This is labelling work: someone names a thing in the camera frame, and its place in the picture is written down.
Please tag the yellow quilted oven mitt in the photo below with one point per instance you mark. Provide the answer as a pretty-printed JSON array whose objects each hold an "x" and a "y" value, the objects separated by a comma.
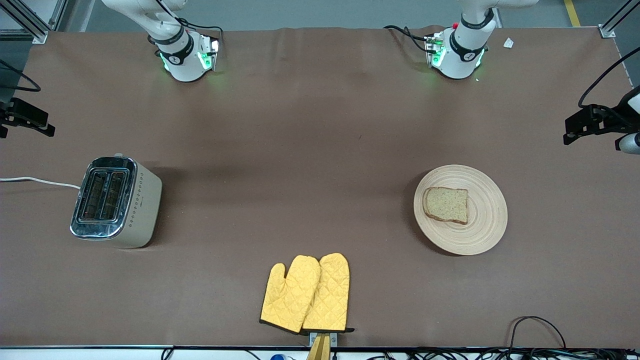
[
  {"x": 330, "y": 295},
  {"x": 287, "y": 295}
]

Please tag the brown bread slice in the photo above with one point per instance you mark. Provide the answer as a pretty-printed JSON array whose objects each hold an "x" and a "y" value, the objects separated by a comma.
[{"x": 446, "y": 205}]

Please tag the beige chrome two-slot toaster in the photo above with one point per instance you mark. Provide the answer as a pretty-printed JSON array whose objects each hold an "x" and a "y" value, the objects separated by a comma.
[{"x": 117, "y": 202}]

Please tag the small metal bracket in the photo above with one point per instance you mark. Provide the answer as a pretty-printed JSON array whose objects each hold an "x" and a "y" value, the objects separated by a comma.
[{"x": 334, "y": 339}]

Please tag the small blue object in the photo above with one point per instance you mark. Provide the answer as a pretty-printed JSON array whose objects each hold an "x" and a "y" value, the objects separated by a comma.
[{"x": 278, "y": 357}]

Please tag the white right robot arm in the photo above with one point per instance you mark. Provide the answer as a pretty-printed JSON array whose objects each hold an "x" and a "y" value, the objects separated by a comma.
[{"x": 180, "y": 60}]

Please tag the brown table cover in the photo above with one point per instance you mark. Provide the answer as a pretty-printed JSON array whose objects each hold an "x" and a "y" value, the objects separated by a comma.
[{"x": 320, "y": 125}]

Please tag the small white paper scrap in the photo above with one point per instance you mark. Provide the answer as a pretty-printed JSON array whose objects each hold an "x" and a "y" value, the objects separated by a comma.
[{"x": 508, "y": 43}]

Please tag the aluminium frame post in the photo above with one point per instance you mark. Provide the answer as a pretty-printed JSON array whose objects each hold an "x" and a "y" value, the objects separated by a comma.
[
  {"x": 30, "y": 22},
  {"x": 612, "y": 22}
]

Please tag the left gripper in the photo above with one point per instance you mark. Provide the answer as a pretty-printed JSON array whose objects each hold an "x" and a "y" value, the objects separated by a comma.
[{"x": 611, "y": 122}]

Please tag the round wooden plate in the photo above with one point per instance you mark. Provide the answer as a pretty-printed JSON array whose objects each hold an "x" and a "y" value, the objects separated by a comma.
[{"x": 487, "y": 220}]

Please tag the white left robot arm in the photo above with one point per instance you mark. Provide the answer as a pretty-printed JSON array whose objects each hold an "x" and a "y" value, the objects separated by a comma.
[{"x": 462, "y": 55}]

